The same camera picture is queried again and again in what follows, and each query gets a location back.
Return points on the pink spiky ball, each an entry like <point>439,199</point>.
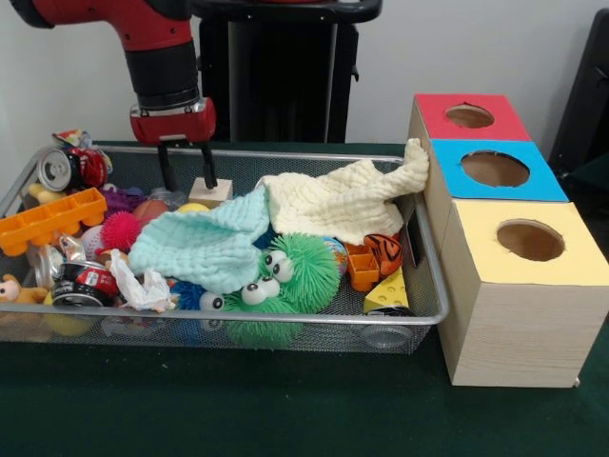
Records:
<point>122,230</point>

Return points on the wooden box with three holes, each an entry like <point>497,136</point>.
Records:
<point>514,333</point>

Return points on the red and black soda can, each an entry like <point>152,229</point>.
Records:
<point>90,283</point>

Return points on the small wooden cube block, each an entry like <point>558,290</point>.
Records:
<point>224,192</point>

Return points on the shallow clear mesh bin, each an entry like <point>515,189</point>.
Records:
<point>430,286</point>

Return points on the cream muslin cloth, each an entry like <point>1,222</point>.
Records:
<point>333,200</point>

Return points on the orange toy block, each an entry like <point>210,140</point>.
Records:
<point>362,268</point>

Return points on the small clear plastic packet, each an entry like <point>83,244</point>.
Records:
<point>171,198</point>

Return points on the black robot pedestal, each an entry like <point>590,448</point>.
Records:
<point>285,86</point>

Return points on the orange tiger plush toy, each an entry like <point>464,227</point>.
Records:
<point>385,252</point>

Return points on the orange plastic toy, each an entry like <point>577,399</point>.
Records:
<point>48,221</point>

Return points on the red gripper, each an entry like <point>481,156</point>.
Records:
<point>173,122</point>

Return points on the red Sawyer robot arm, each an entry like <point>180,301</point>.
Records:
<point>157,48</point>

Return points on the mint green muslin cloth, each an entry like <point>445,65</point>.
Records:
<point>205,243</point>

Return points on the yellow cheese wedge toy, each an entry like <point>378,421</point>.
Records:
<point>388,293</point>

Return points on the small green spiky ball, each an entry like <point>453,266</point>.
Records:
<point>255,324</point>

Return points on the large green spiky ball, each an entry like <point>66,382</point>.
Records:
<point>309,262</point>

